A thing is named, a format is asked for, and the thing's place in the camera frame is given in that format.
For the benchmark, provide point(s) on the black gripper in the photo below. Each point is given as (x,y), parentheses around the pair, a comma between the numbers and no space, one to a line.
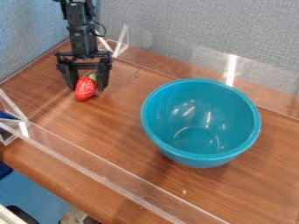
(84,56)

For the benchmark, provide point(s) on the red toy strawberry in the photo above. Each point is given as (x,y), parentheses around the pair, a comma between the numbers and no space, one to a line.
(85,87)

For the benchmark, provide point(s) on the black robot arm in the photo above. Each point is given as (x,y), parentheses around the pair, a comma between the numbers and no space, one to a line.
(78,13)

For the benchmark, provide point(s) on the blue plastic bowl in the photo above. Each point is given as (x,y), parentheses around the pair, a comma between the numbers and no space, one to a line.
(200,121)

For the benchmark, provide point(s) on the clear acrylic front barrier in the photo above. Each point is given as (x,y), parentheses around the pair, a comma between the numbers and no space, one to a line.
(102,189)

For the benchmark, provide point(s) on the clear acrylic barrier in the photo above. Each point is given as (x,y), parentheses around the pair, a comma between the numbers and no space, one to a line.
(102,189)
(270,86)

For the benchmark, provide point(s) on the clear acrylic back barrier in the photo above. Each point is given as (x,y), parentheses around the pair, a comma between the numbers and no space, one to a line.
(270,86)

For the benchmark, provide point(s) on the black object bottom left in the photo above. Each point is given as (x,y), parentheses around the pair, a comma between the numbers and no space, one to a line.
(21,214)

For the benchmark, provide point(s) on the clear acrylic corner bracket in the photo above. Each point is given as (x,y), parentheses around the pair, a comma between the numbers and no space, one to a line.
(116,46)

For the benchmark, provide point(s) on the clear acrylic left bracket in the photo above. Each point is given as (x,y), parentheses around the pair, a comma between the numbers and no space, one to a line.
(13,121)

